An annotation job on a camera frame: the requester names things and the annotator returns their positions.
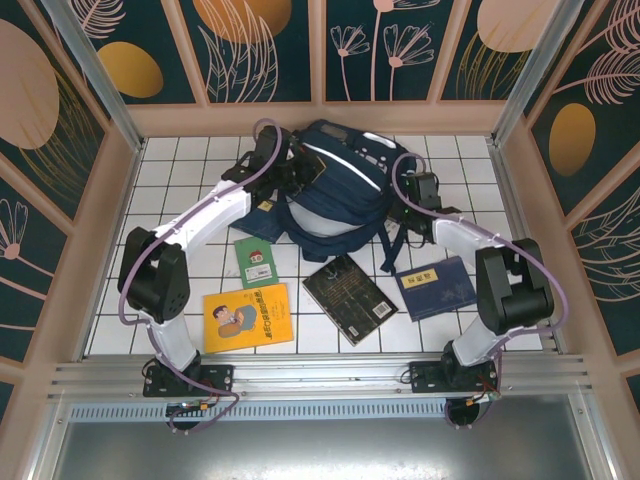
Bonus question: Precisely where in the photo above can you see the aluminium corner post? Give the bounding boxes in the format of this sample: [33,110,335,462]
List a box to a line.
[490,0,587,147]
[40,0,147,154]

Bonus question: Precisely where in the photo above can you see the navy blue backpack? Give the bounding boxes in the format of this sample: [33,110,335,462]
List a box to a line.
[279,118,424,275]

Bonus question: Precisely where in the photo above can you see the aluminium mounting rail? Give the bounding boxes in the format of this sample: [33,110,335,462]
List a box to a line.
[47,352,594,401]

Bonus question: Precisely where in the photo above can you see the slotted metal cable strip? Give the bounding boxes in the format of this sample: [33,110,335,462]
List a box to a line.
[67,402,571,424]

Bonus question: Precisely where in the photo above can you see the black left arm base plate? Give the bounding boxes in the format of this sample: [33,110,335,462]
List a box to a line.
[142,363,236,399]

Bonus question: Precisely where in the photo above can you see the red black power wires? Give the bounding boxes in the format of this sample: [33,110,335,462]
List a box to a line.
[167,382,224,417]
[464,372,502,406]

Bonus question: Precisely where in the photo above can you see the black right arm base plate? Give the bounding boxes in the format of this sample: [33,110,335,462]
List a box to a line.
[408,360,501,396]

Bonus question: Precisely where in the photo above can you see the black book with barcode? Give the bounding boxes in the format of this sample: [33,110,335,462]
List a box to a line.
[301,253,399,347]

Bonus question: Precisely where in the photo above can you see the grey metal sheet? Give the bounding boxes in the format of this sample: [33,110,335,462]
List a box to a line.
[27,419,619,480]

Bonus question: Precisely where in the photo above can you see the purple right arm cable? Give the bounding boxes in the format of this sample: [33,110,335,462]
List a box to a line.
[391,152,570,432]

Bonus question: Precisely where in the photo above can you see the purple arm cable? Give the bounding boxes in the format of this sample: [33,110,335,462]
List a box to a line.
[391,152,570,432]
[117,117,282,437]

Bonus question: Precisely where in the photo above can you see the blue book with white label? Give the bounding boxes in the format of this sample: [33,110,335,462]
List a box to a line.
[394,255,475,322]

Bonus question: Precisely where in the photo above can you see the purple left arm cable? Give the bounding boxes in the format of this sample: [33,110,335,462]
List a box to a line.
[117,117,282,437]

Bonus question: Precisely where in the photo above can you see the aluminium side rail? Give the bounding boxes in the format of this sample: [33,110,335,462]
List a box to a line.
[487,139,569,357]

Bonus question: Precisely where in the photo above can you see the green book with house picture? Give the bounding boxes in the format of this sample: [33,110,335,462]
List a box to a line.
[233,236,279,289]

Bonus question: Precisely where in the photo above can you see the yellow cartoon book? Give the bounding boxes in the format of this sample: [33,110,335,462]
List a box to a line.
[202,282,295,355]

